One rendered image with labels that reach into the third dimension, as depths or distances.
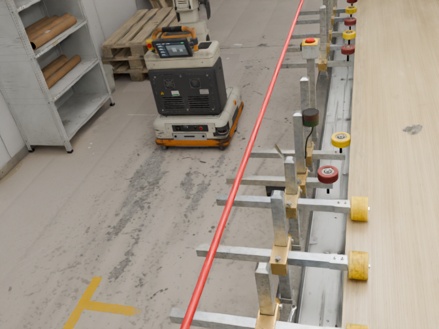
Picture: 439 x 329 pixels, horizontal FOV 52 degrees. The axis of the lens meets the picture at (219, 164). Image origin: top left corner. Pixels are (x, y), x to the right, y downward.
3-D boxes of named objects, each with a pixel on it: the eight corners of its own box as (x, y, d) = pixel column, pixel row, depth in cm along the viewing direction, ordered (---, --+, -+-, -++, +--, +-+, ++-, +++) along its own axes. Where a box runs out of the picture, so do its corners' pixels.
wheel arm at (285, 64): (279, 70, 289) (279, 63, 286) (281, 68, 291) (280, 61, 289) (351, 67, 276) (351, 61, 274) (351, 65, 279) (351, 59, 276)
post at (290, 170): (291, 260, 177) (283, 160, 150) (292, 254, 180) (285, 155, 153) (300, 261, 176) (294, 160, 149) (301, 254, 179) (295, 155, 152)
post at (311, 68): (308, 141, 232) (305, 58, 206) (309, 136, 236) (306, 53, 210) (317, 141, 230) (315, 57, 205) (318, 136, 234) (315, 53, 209)
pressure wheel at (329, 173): (317, 198, 180) (316, 175, 173) (318, 186, 186) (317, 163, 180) (338, 200, 178) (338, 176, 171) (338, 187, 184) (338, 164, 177)
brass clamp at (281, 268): (268, 274, 136) (266, 262, 134) (275, 242, 147) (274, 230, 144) (289, 276, 135) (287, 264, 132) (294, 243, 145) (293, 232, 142)
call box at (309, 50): (302, 61, 206) (301, 44, 202) (304, 55, 211) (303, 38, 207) (317, 60, 204) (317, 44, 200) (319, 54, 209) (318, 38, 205)
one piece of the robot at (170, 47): (200, 61, 331) (192, 39, 312) (156, 63, 341) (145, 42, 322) (203, 49, 336) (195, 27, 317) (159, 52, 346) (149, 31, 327)
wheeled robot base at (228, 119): (229, 149, 359) (225, 121, 345) (155, 148, 376) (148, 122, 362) (245, 108, 411) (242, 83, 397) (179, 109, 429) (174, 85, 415)
